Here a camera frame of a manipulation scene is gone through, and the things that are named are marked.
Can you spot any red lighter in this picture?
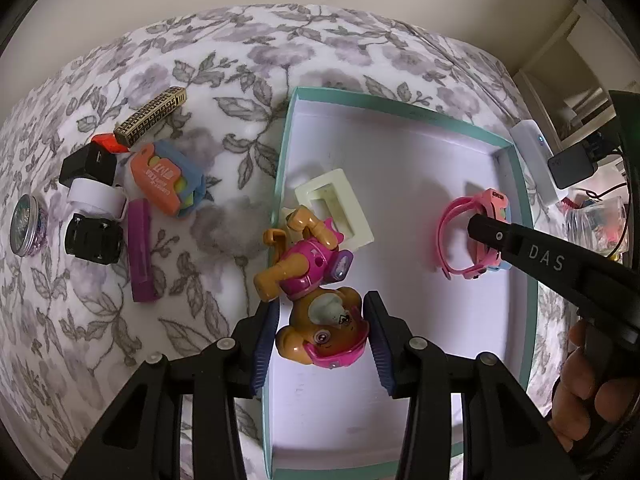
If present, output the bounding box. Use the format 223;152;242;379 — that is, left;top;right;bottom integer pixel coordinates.
91;133;128;153

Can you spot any clear plastic container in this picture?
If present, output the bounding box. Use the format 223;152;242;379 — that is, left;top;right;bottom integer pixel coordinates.
565;195;628;261

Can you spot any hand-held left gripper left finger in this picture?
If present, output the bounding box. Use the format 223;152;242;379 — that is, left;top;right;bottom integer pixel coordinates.
62;302;281;480

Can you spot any black charger adapter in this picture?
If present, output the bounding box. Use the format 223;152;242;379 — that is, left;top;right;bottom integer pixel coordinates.
547;144;598;190

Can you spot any white power bank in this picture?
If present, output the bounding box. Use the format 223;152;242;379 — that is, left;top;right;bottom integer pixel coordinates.
510;119;565;206

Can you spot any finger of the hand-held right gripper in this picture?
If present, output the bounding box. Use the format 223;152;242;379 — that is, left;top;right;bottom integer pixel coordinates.
467;214;596;306

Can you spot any cream rectangular plastic frame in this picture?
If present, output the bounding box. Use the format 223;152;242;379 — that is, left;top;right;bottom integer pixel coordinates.
294;168;374;252

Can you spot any white tape roll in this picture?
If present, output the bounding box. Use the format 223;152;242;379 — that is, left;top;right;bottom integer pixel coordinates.
67;177;128;221

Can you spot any person's right hand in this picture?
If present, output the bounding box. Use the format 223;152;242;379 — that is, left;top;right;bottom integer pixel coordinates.
551;319;640;454

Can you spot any black cube box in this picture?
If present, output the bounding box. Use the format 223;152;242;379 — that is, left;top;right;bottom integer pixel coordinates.
59;141;118;188

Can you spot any round metal tin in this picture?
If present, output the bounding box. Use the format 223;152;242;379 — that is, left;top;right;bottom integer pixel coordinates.
10;194;49;257

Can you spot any brown and pink dog toy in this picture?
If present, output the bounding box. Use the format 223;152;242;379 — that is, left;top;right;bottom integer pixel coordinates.
254;205;372;368

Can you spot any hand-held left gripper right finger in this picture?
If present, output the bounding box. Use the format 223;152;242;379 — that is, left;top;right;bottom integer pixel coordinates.
364;291;576;480

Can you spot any white shelf unit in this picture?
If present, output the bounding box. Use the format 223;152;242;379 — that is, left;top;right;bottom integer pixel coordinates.
515;0;640;151

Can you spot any pink wristwatch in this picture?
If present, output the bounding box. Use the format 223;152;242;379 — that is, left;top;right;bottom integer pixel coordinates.
437;188;512;282

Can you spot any gold patterned slim box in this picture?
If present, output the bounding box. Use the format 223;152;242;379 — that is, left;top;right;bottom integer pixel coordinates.
114;86;187;148

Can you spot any purple plastic bar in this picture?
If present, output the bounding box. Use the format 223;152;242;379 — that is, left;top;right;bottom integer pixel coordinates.
127;198;157;304

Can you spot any teal-rimmed white tray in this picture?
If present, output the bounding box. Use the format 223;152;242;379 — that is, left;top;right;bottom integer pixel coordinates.
260;86;540;480

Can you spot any orange and blue case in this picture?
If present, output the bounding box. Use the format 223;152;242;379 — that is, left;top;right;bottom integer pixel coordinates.
129;141;206;221

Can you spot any black toy car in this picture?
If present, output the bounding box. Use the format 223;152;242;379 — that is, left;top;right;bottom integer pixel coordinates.
65;212;123;266

